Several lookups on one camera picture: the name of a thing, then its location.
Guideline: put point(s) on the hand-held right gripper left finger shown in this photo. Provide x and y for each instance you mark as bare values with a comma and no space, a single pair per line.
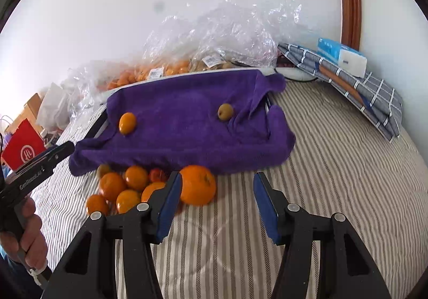
165,215

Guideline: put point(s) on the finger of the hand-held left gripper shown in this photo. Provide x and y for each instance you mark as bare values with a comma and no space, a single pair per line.
58,152

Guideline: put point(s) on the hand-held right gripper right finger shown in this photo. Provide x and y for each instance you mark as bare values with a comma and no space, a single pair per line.
267,215

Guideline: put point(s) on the orange mandarin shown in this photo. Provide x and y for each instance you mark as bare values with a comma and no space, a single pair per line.
97,204
112,186
136,177
127,200
151,190
127,122

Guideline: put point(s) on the small red fruit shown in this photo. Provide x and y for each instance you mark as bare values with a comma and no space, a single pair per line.
157,174

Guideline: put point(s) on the large orange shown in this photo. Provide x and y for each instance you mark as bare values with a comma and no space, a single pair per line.
197,184

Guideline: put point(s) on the small yellow-green fruit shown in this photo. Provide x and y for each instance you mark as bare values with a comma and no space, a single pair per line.
103,170
225,111

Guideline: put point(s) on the person's left hand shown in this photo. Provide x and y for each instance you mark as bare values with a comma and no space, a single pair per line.
33,242

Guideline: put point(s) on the red paper bag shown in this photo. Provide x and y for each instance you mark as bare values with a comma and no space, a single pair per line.
23,148

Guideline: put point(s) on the white plastic bag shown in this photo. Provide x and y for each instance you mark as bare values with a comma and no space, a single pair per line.
53,106

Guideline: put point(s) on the wooden chair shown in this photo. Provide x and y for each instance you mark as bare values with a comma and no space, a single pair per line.
31,103

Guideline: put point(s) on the striped mattress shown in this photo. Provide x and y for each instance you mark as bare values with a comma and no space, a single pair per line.
334,185

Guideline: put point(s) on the small clear plastic bag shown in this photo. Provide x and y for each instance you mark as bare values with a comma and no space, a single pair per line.
83,81

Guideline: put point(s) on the purple towel-lined tray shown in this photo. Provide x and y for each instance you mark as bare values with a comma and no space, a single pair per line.
187,132

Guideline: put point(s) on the clear bag of oranges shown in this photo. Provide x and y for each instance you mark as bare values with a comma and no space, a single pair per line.
147,73

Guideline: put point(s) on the clear bag of brown longans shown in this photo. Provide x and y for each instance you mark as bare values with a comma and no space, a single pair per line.
214,63

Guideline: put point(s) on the grey plaid cloth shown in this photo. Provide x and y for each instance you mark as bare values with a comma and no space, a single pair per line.
374,95

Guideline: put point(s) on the blue and white tissue box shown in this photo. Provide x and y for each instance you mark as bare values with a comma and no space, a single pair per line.
341,55

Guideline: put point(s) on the large crinkled clear plastic bag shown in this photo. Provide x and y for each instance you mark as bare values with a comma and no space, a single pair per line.
234,25

